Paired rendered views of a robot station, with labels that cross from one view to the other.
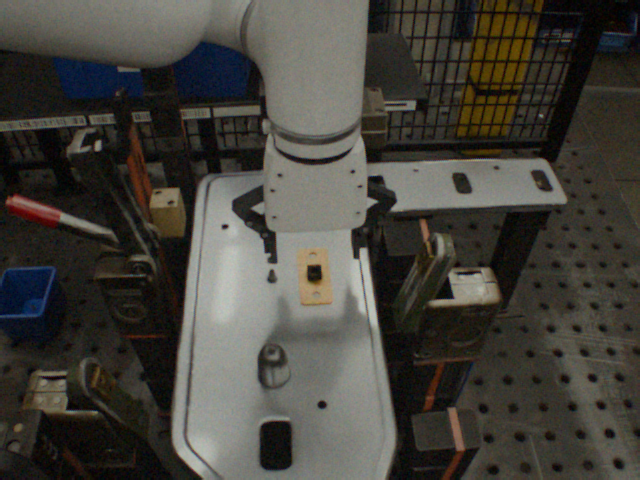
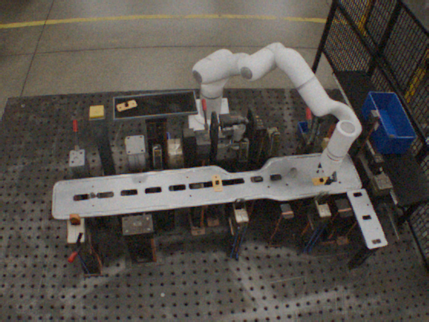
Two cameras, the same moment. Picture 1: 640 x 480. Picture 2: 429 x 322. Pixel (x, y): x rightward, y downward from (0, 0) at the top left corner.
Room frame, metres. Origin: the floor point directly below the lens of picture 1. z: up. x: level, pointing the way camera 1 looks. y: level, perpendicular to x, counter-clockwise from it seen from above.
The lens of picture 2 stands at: (-0.28, -0.90, 2.43)
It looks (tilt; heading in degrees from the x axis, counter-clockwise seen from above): 53 degrees down; 78
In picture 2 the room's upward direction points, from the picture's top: 7 degrees clockwise
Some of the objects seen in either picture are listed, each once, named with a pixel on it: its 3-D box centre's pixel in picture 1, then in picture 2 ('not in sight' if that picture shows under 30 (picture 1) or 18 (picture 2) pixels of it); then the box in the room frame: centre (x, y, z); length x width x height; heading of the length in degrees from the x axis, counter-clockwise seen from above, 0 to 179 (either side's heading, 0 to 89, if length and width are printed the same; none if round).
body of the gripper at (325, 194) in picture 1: (314, 173); (332, 159); (0.42, 0.00, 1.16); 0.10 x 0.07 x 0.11; 94
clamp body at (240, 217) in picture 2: not in sight; (235, 231); (0.02, -0.15, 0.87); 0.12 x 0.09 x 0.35; 94
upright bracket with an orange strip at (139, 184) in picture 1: (161, 249); (323, 149); (0.50, 0.21, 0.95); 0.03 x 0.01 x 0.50; 4
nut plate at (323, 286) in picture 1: (314, 273); (321, 180); (0.42, 0.00, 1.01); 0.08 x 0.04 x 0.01; 4
